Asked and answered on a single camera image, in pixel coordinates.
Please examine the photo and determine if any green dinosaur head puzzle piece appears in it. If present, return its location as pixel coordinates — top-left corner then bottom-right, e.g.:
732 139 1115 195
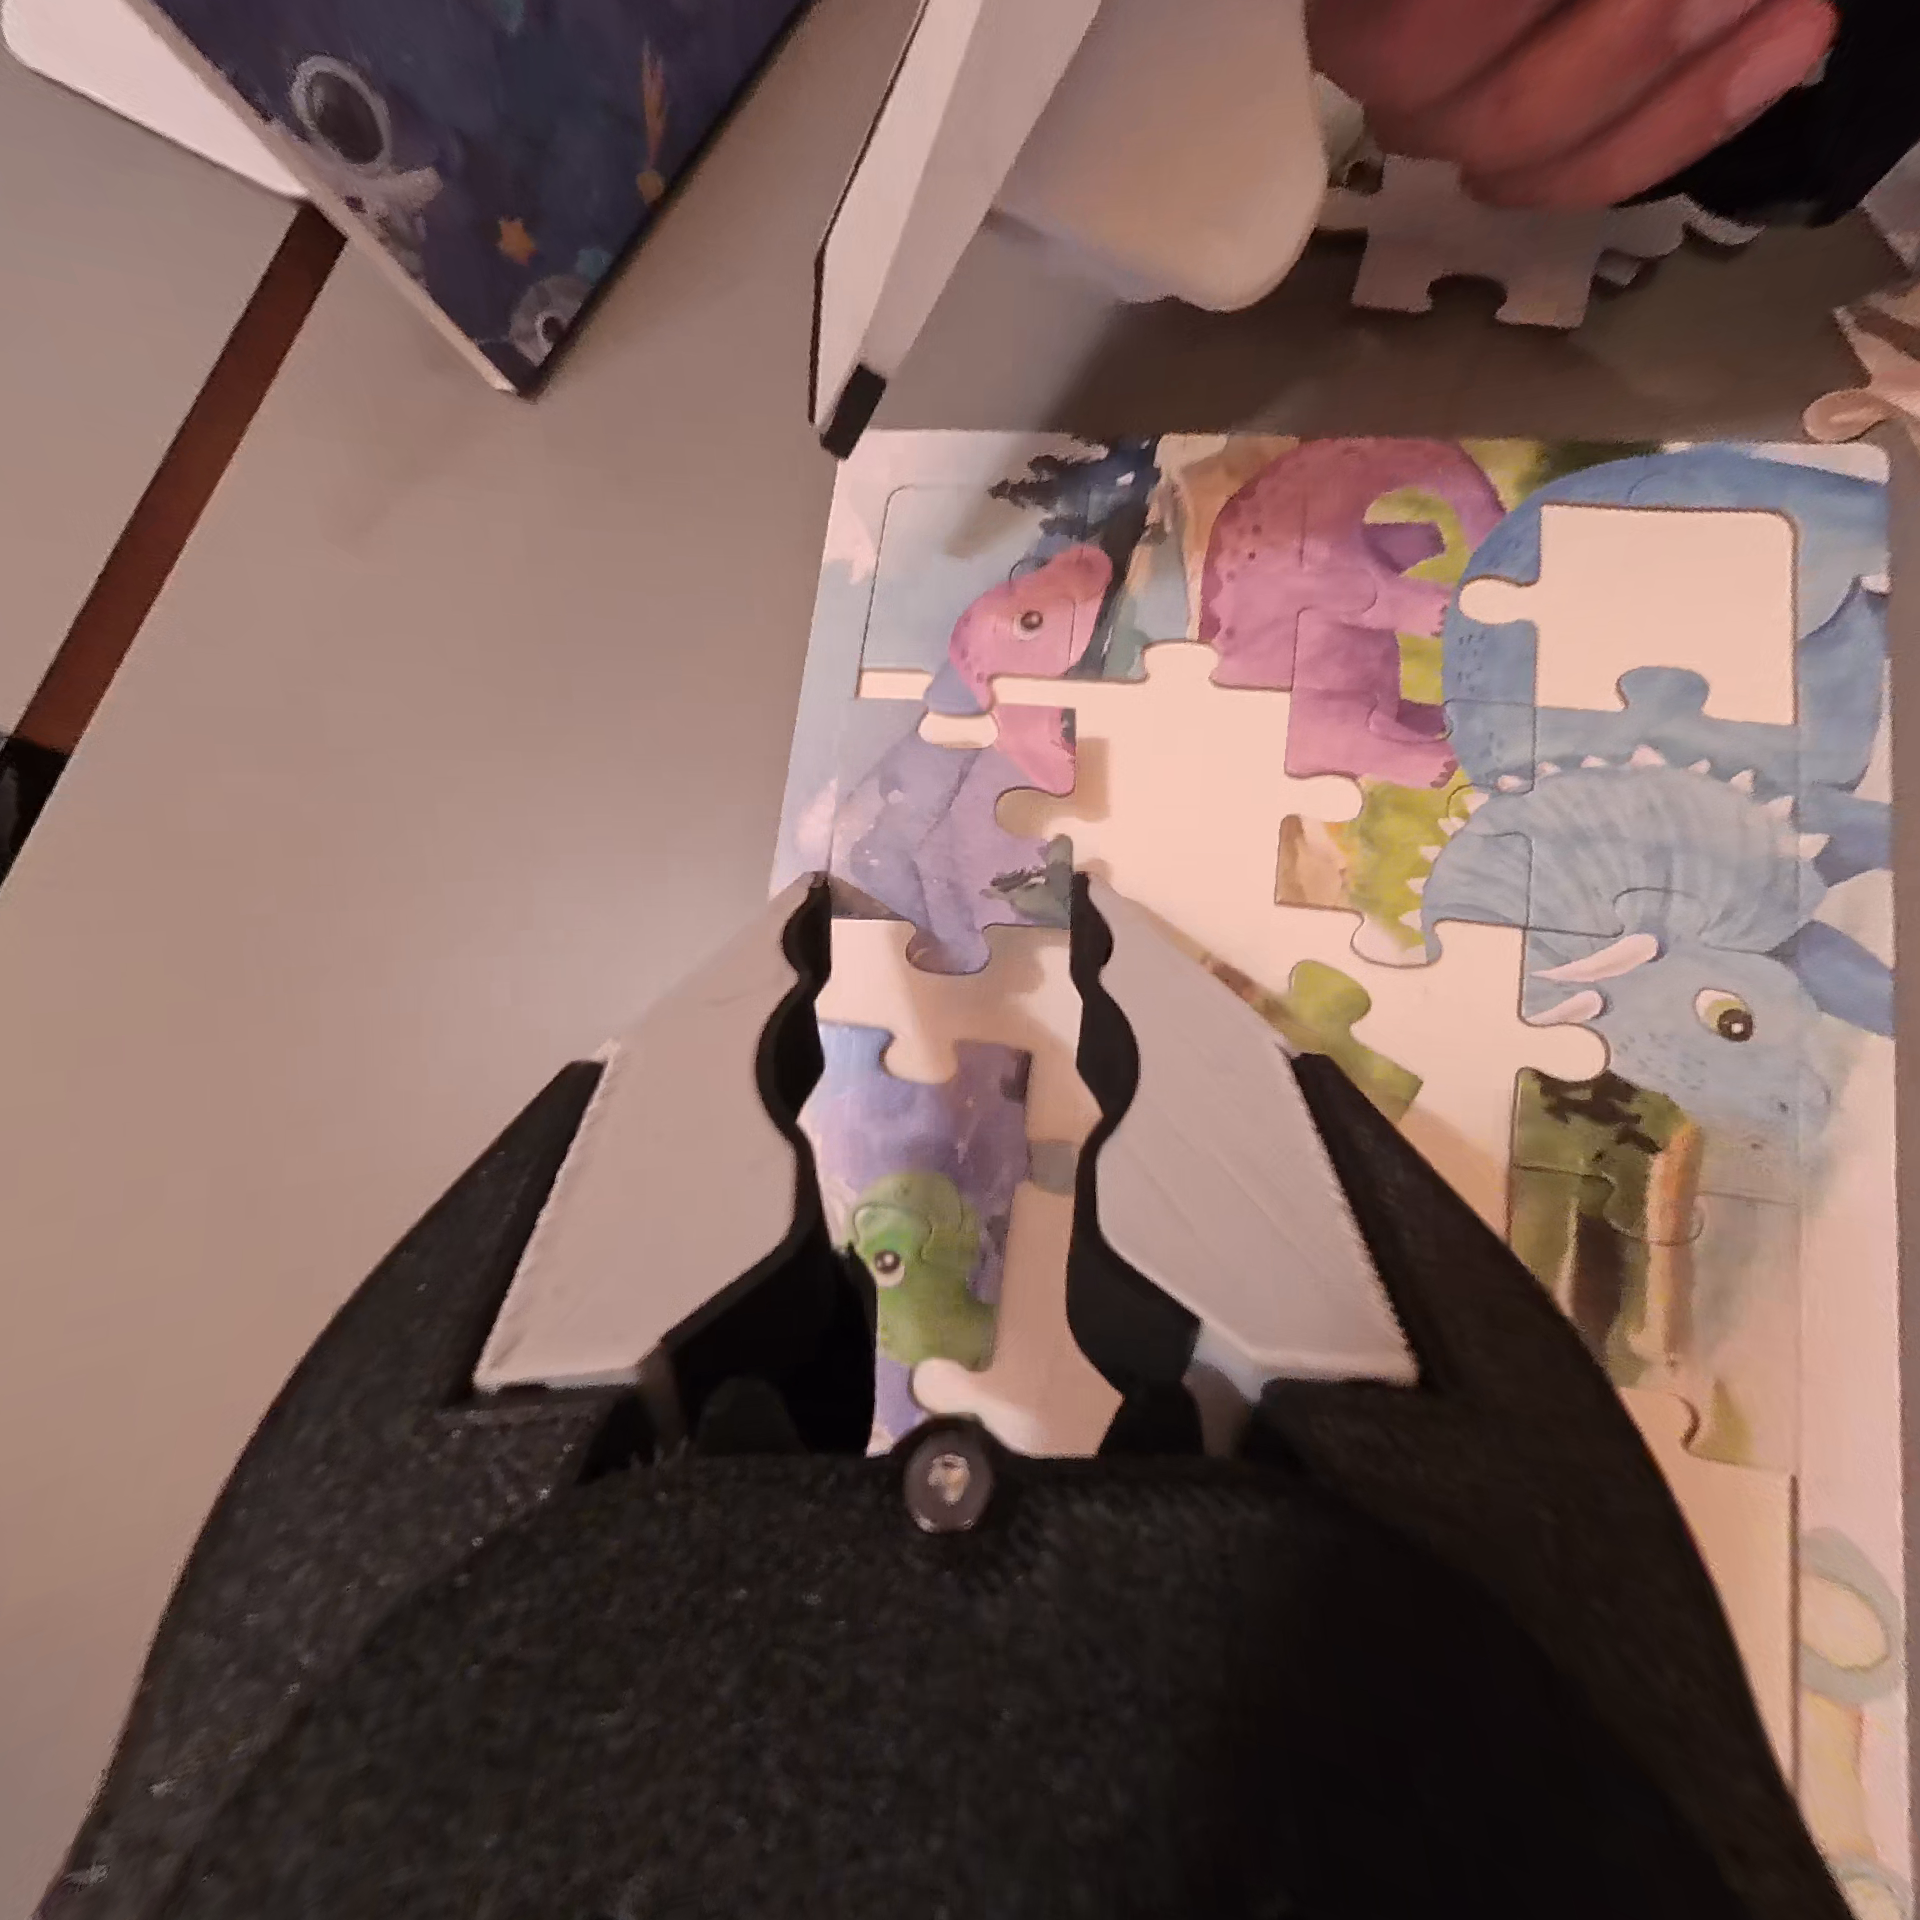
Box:
816 1019 1082 1418

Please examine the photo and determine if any grey desk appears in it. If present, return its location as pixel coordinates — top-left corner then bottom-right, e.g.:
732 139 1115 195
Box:
0 202 1920 1907

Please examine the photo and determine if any black flat pad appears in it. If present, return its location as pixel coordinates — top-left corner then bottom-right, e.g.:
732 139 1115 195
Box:
0 728 69 885

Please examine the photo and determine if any blue purple puzzle piece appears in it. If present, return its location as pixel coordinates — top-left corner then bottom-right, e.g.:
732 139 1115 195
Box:
828 695 1087 976

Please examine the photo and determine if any pink dinosaur head puzzle piece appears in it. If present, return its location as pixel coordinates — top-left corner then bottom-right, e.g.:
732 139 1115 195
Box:
859 480 1165 713

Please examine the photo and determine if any pile of puzzle pieces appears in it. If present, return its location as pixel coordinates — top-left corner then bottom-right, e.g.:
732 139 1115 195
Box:
1320 90 1920 444

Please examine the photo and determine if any green grass puzzle piece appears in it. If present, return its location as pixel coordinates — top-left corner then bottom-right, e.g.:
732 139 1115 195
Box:
1283 960 1423 1124

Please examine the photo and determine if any dinosaur puzzle tray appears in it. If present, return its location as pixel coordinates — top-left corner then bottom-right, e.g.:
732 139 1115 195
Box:
767 428 1900 1920

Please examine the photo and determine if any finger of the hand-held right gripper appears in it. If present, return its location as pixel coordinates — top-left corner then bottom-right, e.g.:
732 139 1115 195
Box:
809 0 1107 461

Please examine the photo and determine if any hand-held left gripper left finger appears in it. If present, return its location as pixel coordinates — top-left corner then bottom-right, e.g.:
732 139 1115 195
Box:
474 879 841 1403

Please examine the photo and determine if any group of assembled puzzle pieces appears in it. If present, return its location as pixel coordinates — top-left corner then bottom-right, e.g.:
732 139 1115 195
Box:
1193 438 1900 1477

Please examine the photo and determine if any colourful puzzle box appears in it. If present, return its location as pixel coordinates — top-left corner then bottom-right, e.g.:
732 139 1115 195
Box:
0 0 821 398

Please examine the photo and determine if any person's right hand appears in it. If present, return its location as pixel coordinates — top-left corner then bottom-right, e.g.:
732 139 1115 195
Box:
1303 0 1844 213

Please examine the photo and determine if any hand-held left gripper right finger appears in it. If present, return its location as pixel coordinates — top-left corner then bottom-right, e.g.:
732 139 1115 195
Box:
1064 877 1422 1412

